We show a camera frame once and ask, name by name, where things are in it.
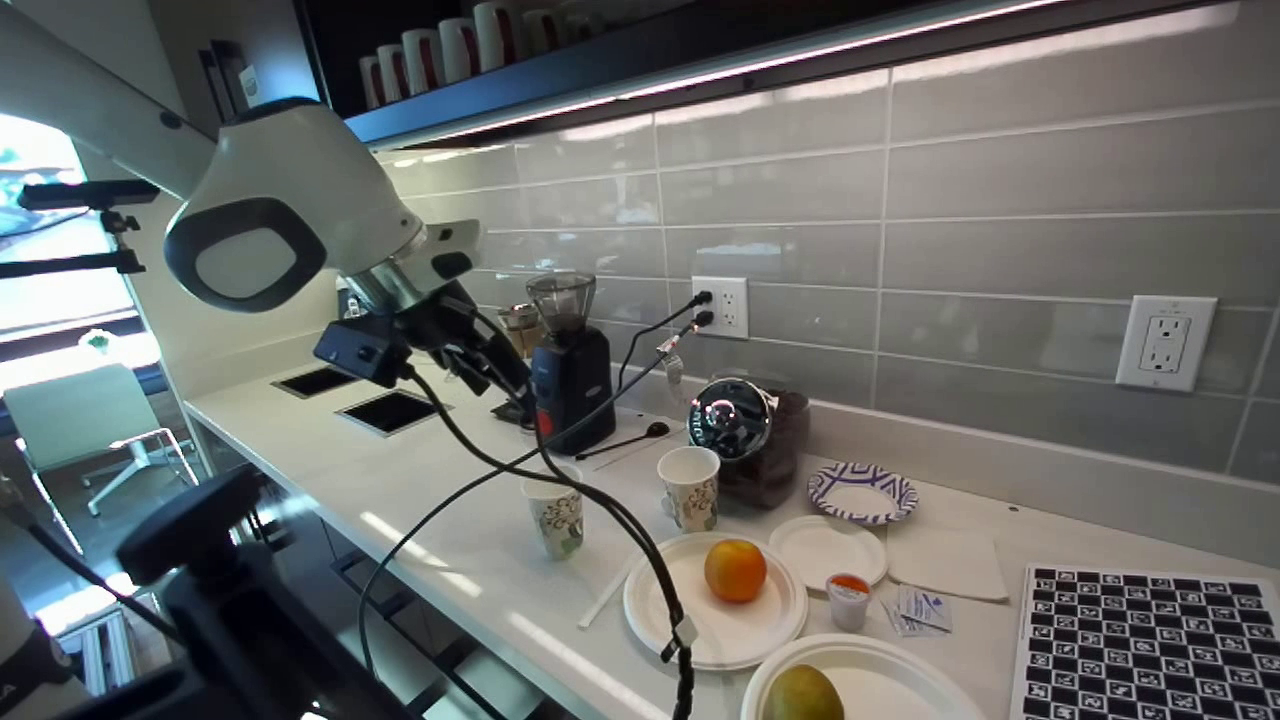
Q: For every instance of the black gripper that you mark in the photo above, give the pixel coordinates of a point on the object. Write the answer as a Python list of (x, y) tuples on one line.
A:
[(444, 320)]

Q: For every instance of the swirl print paper cup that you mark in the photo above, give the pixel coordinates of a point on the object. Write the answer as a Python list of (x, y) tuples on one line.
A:
[(557, 523)]

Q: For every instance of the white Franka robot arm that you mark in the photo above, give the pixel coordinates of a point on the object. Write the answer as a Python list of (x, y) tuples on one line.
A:
[(287, 174)]

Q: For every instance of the small patterned paper cup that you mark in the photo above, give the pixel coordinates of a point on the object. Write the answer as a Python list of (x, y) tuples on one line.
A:
[(691, 490)]

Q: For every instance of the black cupboard shelf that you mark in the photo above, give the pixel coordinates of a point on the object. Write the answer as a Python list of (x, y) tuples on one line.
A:
[(666, 53)]

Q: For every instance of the small red sauce cup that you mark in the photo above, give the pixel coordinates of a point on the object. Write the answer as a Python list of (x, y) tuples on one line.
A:
[(851, 601)]

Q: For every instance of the small black scale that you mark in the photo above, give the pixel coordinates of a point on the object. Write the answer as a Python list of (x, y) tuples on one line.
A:
[(515, 412)]

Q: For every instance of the small brown glass jar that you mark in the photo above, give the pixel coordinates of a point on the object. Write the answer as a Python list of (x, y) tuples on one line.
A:
[(520, 327)]

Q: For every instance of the black coffee grinder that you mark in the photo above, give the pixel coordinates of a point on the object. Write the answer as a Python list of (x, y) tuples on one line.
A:
[(581, 392)]

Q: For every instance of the black long spoon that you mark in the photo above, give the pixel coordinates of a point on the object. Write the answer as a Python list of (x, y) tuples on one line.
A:
[(626, 436)]

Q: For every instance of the orange fruit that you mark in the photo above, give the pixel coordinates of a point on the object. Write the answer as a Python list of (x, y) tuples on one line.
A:
[(735, 570)]

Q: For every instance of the large white paper plate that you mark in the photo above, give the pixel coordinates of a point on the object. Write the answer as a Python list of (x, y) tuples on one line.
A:
[(747, 634)]

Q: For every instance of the small white paper plate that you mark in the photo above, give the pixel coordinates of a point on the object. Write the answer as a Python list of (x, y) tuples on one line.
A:
[(827, 555)]

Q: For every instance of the blue patterned paper plate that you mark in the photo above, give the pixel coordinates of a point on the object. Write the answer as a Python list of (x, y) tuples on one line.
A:
[(862, 496)]

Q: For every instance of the small green table plant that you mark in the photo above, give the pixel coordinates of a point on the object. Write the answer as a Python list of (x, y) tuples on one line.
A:
[(92, 342)]

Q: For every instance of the white chair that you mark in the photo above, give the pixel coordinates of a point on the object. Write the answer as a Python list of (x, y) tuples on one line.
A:
[(81, 412)]

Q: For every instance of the white cafe table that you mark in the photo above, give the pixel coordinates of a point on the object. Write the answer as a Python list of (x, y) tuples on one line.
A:
[(52, 360)]

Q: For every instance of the yellow green fruit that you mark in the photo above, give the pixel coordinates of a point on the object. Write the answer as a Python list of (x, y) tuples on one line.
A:
[(803, 698)]

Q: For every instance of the white sauce packet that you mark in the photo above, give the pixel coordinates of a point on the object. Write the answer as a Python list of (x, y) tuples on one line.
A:
[(921, 613)]

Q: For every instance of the white paper napkin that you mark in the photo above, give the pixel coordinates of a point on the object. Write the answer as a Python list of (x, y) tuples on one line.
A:
[(949, 564)]

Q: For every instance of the white paper bowl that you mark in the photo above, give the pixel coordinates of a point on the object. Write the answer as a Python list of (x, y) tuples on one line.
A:
[(895, 686)]

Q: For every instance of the black white checkerboard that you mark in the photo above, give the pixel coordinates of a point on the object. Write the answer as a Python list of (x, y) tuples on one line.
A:
[(1145, 644)]

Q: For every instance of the white wall outlet with plugs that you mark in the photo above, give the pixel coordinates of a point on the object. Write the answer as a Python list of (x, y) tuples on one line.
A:
[(729, 307)]

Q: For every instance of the black stereo camera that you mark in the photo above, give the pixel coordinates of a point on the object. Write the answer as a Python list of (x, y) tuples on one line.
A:
[(184, 527)]

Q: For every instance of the black camera stand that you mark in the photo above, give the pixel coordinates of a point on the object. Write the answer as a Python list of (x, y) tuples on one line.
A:
[(252, 641)]

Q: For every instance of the gray wall cabinet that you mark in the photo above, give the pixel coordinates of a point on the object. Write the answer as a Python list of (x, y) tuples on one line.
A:
[(272, 53)]

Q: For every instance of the black camera on tripod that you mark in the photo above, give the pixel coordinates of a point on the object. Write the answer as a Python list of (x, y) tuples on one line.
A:
[(87, 195)]

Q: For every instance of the empty white wall outlet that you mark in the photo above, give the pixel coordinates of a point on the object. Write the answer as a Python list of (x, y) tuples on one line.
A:
[(1164, 342)]

